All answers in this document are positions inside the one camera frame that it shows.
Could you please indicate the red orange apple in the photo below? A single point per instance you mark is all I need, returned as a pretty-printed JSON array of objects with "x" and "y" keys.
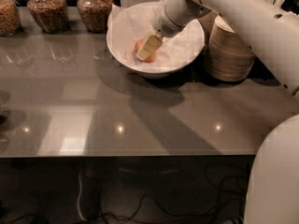
[{"x": 151, "y": 58}]

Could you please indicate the right glass snack jar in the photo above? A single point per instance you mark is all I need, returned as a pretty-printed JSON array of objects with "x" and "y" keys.
[{"x": 94, "y": 14}]

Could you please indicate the front stack of paper bowls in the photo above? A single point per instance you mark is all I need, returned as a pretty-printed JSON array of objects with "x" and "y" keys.
[{"x": 229, "y": 59}]

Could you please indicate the white tissue paper liner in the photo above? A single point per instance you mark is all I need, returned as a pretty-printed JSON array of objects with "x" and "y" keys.
[{"x": 127, "y": 28}]

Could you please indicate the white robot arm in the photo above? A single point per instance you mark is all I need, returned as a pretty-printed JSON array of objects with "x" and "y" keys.
[{"x": 273, "y": 36}]

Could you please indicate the left glass snack jar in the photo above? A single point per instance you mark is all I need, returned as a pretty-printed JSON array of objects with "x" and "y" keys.
[{"x": 10, "y": 21}]

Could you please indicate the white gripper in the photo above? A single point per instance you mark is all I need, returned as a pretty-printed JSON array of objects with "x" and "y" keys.
[{"x": 162, "y": 21}]

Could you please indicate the stack of paper bowls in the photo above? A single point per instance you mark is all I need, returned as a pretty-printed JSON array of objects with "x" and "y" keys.
[
  {"x": 207, "y": 23},
  {"x": 229, "y": 59}
]

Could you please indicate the rear stack of paper bowls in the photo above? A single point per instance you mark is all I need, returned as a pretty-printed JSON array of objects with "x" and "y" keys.
[{"x": 207, "y": 23}]

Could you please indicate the middle glass snack jar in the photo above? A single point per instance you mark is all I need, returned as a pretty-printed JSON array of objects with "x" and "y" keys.
[{"x": 50, "y": 15}]

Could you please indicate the glass snack jar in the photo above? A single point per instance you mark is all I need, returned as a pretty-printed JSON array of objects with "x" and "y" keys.
[
  {"x": 10, "y": 21},
  {"x": 50, "y": 15},
  {"x": 94, "y": 14}
]

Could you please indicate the white bowl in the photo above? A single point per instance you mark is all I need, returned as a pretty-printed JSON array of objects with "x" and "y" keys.
[{"x": 124, "y": 58}]

